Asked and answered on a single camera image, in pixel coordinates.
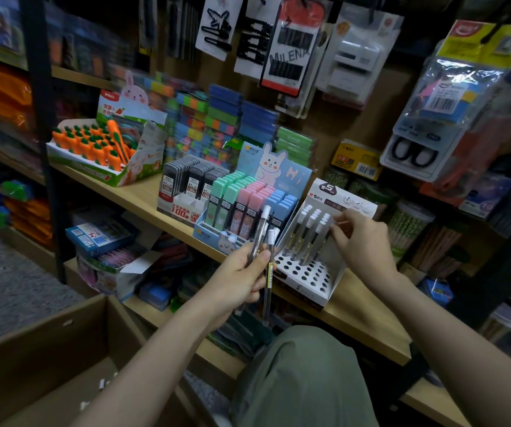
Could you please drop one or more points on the person's left hand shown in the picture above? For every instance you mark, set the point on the person's left hand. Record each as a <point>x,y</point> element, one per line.
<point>226,286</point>

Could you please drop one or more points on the person's right hand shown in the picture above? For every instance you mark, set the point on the person's right hand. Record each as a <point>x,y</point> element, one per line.
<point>369,251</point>

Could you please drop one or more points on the person's left thumb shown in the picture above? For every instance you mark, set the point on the person's left thumb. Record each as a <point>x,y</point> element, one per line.
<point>254,265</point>

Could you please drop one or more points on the person's right thumb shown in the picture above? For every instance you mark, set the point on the person's right thumb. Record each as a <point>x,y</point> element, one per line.
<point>339,242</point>

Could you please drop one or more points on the clear white-capped pen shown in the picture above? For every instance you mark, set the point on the clear white-capped pen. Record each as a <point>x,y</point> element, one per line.
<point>271,257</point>
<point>260,231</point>

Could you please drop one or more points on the person's right forearm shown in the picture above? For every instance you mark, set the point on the person's right forearm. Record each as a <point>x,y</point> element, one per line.
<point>455,351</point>

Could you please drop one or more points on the person's left forearm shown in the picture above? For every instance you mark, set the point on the person's left forearm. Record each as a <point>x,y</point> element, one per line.
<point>148,369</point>

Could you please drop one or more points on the bunch of standing gel pens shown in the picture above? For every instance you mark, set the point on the bunch of standing gel pens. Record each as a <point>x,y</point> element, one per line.
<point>309,233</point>

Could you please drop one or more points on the white perforated pen display box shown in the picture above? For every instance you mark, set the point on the white perforated pen display box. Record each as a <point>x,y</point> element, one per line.
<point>308,275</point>

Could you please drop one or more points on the row of pastel lead cases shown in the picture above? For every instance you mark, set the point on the row of pastel lead cases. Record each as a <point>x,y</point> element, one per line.
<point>246,202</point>

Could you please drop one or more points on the green patterned pencil tube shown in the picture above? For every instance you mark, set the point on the green patterned pencil tube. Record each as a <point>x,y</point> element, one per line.
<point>409,226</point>

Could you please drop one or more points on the wooden shelf board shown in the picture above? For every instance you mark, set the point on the wooden shelf board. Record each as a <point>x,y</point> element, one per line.
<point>219,355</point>
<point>362,311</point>

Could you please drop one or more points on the yellow small box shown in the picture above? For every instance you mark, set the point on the yellow small box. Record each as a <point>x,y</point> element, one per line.
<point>356,160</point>

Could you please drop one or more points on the white red lead display box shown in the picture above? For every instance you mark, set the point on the white red lead display box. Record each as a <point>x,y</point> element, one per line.
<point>179,208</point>

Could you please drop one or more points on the blue bunny lead display box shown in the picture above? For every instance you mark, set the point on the blue bunny lead display box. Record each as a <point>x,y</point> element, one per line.
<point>277,168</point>

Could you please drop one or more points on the bundle of wooden pencils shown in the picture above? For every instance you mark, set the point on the bundle of wooden pencils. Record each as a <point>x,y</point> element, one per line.
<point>435,246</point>

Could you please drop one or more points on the wooden lower shelf board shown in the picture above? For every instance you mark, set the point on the wooden lower shelf board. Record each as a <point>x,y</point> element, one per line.
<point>219,355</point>

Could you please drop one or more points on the stack of green packets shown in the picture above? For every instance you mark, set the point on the stack of green packets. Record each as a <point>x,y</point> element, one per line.
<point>294,144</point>

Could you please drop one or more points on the row of black lead cases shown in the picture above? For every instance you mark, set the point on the row of black lead cases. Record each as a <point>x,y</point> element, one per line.
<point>191,175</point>

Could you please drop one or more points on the small blue box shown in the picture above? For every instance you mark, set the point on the small blue box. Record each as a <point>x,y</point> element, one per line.
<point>437,291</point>

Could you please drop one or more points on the person's green trouser leg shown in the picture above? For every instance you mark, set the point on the person's green trouser leg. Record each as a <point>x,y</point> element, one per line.
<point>302,382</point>

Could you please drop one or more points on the open white carton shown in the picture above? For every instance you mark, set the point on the open white carton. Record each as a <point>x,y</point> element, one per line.
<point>117,271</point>

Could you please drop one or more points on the stack of blue packets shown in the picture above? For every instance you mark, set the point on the stack of blue packets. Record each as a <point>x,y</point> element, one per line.
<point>257,122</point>

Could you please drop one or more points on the carrot pen display box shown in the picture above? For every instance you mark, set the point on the carrot pen display box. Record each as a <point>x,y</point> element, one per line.
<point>142,162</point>

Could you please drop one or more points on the stack of multicoloured eraser packets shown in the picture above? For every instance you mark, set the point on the stack of multicoloured eraser packets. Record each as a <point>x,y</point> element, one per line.
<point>193,120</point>

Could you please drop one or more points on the blue white box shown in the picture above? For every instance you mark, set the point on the blue white box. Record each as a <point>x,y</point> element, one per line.
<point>97,235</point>

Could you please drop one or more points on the hanging white stamp packet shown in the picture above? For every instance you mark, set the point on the hanging white stamp packet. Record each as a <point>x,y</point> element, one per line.
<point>355,57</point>

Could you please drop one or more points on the yellow-header sticky note bag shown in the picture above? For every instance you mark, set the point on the yellow-header sticky note bag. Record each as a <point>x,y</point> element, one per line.
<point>455,84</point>

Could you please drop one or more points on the red black bobby pin card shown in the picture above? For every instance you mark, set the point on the red black bobby pin card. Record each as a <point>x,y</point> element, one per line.
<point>292,48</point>

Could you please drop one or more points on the group of orange carrot pens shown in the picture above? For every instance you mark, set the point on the group of orange carrot pens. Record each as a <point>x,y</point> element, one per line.
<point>90,144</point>

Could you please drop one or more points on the white card of black hair grips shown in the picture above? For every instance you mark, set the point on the white card of black hair grips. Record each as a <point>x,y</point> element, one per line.
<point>255,39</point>

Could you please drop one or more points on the brown cardboard box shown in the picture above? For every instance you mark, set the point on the brown cardboard box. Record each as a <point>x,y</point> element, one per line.
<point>37,360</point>

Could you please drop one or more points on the white card of black hair clips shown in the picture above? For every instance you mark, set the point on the white card of black hair clips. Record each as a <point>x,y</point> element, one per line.
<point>218,26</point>

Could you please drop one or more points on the black metal shelf upright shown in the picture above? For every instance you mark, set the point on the black metal shelf upright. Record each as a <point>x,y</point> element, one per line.
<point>44,128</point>

